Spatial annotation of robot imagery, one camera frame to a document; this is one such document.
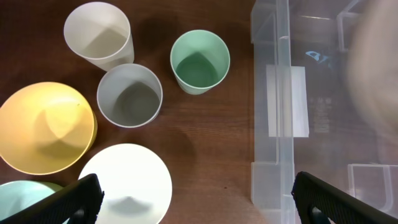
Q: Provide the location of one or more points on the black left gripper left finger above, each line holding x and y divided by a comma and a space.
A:
79, 202

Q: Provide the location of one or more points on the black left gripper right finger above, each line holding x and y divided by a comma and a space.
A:
319, 202

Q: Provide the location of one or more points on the grey plastic cup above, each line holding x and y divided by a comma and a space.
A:
129, 95

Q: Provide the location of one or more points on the beige plastic bowl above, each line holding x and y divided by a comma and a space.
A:
372, 67

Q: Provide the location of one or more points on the green plastic cup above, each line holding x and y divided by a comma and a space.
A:
200, 60

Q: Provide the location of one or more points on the white plastic bowl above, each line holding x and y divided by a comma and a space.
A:
137, 184

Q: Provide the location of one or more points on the light teal plastic bowl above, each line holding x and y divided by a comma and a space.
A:
19, 195

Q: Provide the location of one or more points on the yellow plastic bowl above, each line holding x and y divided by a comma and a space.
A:
45, 128

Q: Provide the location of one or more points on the clear plastic storage bin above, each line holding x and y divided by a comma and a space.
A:
341, 148

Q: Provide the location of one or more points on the cream plastic cup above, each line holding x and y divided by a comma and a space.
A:
100, 33

